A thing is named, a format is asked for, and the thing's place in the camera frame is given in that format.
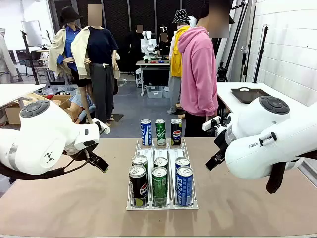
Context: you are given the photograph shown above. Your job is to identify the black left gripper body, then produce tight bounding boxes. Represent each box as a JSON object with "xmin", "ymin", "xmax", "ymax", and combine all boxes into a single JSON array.
[{"xmin": 85, "ymin": 145, "xmax": 101, "ymax": 162}]

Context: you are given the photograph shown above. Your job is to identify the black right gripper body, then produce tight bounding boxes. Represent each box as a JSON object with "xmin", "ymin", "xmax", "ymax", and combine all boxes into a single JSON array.
[{"xmin": 214, "ymin": 128, "xmax": 232, "ymax": 156}]

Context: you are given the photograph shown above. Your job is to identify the dark brown serving tray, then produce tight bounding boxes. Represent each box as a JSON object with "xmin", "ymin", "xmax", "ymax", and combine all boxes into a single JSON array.
[{"xmin": 230, "ymin": 87, "xmax": 273, "ymax": 104}]

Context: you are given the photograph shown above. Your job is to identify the green Chilsung cider can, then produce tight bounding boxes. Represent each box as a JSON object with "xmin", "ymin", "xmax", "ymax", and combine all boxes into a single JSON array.
[
  {"xmin": 155, "ymin": 119, "xmax": 166, "ymax": 146},
  {"xmin": 153, "ymin": 157, "xmax": 169, "ymax": 172},
  {"xmin": 151, "ymin": 166, "xmax": 169, "ymax": 208}
]

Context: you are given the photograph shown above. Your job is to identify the pink-sleeved right forearm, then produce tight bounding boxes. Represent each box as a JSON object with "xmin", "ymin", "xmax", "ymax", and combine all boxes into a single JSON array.
[{"xmin": 204, "ymin": 81, "xmax": 219, "ymax": 117}]

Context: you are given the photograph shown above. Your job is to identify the person in pink hoodie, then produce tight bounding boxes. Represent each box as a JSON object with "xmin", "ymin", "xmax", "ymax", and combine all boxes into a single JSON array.
[{"xmin": 177, "ymin": 0, "xmax": 235, "ymax": 138}]

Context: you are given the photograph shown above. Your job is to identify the person in black clothes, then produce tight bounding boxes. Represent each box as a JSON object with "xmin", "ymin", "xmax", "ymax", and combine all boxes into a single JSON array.
[{"xmin": 125, "ymin": 24, "xmax": 146, "ymax": 75}]

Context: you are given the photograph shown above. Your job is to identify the blue Pocari Sweat can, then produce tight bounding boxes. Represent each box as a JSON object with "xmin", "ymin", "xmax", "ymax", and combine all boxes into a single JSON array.
[
  {"xmin": 175, "ymin": 156, "xmax": 191, "ymax": 172},
  {"xmin": 176, "ymin": 166, "xmax": 194, "ymax": 207},
  {"xmin": 140, "ymin": 119, "xmax": 152, "ymax": 146}
]

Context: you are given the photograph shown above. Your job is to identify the mannequin in light blue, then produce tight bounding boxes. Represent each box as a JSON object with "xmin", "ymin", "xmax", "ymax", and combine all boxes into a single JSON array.
[{"xmin": 69, "ymin": 95, "xmax": 97, "ymax": 124}]

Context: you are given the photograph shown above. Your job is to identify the large white folding table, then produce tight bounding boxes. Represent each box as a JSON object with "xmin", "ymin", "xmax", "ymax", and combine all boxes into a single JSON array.
[{"xmin": 216, "ymin": 81, "xmax": 317, "ymax": 119}]

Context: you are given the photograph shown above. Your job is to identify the white can dispenser rack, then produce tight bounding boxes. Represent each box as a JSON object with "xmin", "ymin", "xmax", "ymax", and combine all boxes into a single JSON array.
[{"xmin": 126, "ymin": 138, "xmax": 199, "ymax": 211}]

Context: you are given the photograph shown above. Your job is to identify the grey plastic bin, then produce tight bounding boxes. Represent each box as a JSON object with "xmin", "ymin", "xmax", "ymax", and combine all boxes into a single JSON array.
[{"xmin": 146, "ymin": 85, "xmax": 164, "ymax": 99}]

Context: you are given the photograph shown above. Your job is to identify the brown cardboard box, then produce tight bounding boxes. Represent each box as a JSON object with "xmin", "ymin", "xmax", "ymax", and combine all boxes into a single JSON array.
[{"xmin": 4, "ymin": 95, "xmax": 73, "ymax": 125}]

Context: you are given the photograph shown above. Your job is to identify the black light stand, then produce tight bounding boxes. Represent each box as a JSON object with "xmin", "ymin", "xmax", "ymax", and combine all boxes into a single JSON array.
[{"xmin": 252, "ymin": 24, "xmax": 270, "ymax": 84}]

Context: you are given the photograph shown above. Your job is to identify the white table with white leg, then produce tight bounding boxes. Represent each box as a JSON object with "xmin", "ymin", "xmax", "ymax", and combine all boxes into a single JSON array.
[{"xmin": 0, "ymin": 83, "xmax": 47, "ymax": 108}]

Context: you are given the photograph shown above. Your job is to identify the mannequin yellow hoodie bucket hat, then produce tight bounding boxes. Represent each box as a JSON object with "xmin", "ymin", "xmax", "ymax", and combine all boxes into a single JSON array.
[{"xmin": 168, "ymin": 9, "xmax": 192, "ymax": 115}]

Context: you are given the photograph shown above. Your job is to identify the mannequin navy top cream jacket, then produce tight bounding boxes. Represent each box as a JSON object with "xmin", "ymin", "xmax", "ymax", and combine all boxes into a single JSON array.
[{"xmin": 70, "ymin": 4, "xmax": 121, "ymax": 127}]

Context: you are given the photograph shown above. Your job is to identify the grey workshop table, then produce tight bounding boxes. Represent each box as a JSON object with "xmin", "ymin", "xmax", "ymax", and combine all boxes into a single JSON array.
[{"xmin": 135, "ymin": 60, "xmax": 172, "ymax": 96}]

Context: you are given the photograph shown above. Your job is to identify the black leaning stand poles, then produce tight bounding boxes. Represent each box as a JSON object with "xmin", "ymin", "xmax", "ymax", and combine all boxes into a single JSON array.
[{"xmin": 229, "ymin": 0, "xmax": 251, "ymax": 83}]

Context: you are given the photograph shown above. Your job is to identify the thin black tripod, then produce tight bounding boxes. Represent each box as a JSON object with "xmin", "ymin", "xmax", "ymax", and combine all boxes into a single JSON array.
[{"xmin": 19, "ymin": 29, "xmax": 40, "ymax": 85}]

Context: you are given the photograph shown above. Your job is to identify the mannequin black hat blue shirt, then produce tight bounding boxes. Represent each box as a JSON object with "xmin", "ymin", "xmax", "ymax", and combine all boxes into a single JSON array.
[{"xmin": 48, "ymin": 6, "xmax": 83, "ymax": 88}]

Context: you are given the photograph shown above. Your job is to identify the small white background robot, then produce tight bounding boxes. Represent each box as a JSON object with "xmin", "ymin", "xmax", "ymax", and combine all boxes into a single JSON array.
[{"xmin": 140, "ymin": 30, "xmax": 157, "ymax": 60}]

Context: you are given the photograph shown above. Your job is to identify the grey hanging garment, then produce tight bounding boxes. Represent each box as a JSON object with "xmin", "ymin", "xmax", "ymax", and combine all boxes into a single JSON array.
[{"xmin": 0, "ymin": 27, "xmax": 18, "ymax": 84}]

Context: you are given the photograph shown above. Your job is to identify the white board panel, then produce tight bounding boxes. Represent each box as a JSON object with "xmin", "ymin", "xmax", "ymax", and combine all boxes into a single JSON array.
[{"xmin": 21, "ymin": 21, "xmax": 43, "ymax": 47}]

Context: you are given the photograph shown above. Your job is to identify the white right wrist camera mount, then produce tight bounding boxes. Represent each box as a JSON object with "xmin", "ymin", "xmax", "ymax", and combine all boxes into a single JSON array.
[{"xmin": 202, "ymin": 116, "xmax": 221, "ymax": 132}]

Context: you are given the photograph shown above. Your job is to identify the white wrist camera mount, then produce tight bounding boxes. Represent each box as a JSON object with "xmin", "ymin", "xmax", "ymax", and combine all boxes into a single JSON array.
[
  {"xmin": 202, "ymin": 116, "xmax": 221, "ymax": 132},
  {"xmin": 93, "ymin": 118, "xmax": 110, "ymax": 135}
]

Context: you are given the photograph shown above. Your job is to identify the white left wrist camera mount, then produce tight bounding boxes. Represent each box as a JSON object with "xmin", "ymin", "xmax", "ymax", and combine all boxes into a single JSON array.
[{"xmin": 93, "ymin": 118, "xmax": 110, "ymax": 135}]

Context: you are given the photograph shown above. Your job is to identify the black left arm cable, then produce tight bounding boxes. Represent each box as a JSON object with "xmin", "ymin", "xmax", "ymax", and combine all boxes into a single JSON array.
[{"xmin": 0, "ymin": 148, "xmax": 90, "ymax": 179}]

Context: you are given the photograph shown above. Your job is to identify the black right arm cable sleeve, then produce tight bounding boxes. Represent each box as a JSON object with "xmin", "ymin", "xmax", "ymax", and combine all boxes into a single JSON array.
[{"xmin": 266, "ymin": 151, "xmax": 317, "ymax": 194}]

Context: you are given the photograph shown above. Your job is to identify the black tripod with camera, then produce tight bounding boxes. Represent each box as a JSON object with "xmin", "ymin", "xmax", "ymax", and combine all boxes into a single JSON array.
[{"xmin": 216, "ymin": 61, "xmax": 229, "ymax": 83}]

